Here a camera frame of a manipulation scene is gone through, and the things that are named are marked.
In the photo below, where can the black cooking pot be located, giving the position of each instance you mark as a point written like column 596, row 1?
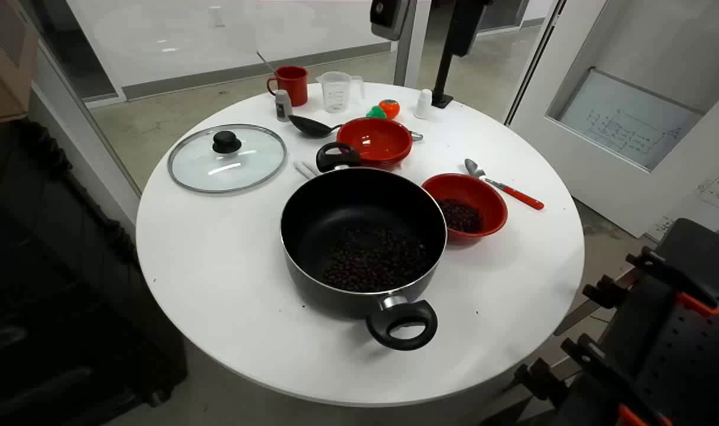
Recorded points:
column 348, row 195

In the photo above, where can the grey pepper shaker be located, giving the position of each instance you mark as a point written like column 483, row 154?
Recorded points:
column 283, row 105

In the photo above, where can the dark beans in pot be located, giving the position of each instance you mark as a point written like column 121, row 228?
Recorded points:
column 372, row 262

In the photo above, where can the red mug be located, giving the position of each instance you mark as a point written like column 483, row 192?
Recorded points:
column 293, row 82

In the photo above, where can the clear measuring cup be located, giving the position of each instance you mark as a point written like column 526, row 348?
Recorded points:
column 339, row 89

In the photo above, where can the glass pot lid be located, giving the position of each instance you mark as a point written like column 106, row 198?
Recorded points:
column 226, row 157

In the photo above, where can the black ladle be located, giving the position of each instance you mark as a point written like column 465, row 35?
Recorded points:
column 314, row 130

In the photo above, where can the white whiteboard panel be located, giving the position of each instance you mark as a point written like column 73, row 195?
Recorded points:
column 624, row 100

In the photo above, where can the red handled metal spoon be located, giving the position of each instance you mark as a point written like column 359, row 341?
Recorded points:
column 476, row 171

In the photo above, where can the black camera stand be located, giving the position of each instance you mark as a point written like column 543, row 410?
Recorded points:
column 458, row 43

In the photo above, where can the red bowl with beans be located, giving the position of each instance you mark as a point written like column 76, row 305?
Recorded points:
column 472, row 206

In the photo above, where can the red empty bowl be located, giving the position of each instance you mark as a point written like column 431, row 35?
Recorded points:
column 378, row 140

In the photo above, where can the black perforated robot base table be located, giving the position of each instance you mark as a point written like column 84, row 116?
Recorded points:
column 658, row 364

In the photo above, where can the green toy ball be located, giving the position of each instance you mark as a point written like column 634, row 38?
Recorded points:
column 378, row 112

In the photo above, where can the orange toy ball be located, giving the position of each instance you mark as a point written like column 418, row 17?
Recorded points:
column 390, row 108

